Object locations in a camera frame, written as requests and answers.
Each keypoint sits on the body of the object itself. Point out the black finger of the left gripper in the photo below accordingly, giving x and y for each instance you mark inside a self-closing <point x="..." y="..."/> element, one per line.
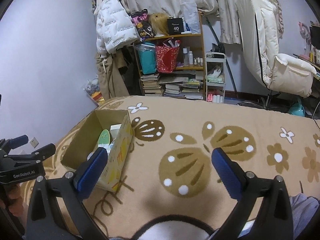
<point x="44" y="153"/>

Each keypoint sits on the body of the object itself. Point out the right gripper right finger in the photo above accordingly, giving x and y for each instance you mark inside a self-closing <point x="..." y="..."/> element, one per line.
<point x="274" y="219"/>

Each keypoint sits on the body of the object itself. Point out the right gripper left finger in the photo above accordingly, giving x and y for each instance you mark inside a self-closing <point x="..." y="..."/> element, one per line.
<point x="45" y="219"/>

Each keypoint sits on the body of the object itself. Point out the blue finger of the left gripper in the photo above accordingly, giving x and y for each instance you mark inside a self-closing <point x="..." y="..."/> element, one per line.
<point x="18" y="141"/>

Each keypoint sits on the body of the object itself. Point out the white power adapter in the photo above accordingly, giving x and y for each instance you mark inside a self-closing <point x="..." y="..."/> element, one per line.
<point x="114" y="130"/>

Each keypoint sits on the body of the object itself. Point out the open cardboard box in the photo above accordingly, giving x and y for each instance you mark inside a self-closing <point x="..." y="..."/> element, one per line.
<point x="85" y="142"/>

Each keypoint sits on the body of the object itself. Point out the green oval pochacco card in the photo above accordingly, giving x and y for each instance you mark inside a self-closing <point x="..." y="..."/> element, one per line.
<point x="104" y="139"/>

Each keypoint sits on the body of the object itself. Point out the plush toys in bag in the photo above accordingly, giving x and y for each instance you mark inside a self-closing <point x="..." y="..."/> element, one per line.
<point x="92" y="89"/>

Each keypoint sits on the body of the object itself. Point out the beige trench coat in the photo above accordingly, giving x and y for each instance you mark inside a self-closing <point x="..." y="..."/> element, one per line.
<point x="109" y="77"/>

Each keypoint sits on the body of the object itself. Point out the beige butterfly patterned blanket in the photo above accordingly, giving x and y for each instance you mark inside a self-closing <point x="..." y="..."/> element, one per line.
<point x="169" y="188"/>

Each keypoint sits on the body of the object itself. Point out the stack of books left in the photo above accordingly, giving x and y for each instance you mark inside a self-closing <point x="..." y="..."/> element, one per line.
<point x="150" y="85"/>

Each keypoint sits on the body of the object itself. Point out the stack of books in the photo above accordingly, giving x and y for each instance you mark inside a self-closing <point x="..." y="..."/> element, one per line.
<point x="183" y="85"/>
<point x="150" y="85"/>

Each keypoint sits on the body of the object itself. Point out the white puffer jacket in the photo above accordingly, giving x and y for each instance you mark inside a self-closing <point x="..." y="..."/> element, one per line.
<point x="114" y="27"/>

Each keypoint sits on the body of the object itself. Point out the teal storage bag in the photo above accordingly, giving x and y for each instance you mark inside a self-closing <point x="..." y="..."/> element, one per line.
<point x="147" y="56"/>

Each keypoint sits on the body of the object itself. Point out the wooden bookshelf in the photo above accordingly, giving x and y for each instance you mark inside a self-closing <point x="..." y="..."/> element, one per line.
<point x="190" y="55"/>

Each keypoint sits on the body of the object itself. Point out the red patterned gift bag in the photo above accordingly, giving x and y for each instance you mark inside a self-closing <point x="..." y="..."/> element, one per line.
<point x="166" y="55"/>

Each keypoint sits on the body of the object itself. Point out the stack of books right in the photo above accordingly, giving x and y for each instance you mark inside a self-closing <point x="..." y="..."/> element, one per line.
<point x="183" y="85"/>

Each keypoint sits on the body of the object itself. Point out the white metal utility cart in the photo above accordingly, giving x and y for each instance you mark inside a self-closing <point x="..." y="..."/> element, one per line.
<point x="214" y="78"/>

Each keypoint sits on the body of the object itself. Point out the blonde wig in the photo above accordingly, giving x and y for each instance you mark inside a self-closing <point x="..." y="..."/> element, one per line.
<point x="159" y="23"/>

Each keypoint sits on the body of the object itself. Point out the black box with 40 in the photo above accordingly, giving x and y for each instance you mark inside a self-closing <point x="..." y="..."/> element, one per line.
<point x="175" y="26"/>

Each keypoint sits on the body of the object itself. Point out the cream padded chair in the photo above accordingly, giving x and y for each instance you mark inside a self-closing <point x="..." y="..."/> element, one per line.
<point x="260" y="45"/>

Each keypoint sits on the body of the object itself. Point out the white wall socket lower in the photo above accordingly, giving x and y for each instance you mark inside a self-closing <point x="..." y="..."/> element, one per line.
<point x="34" y="142"/>

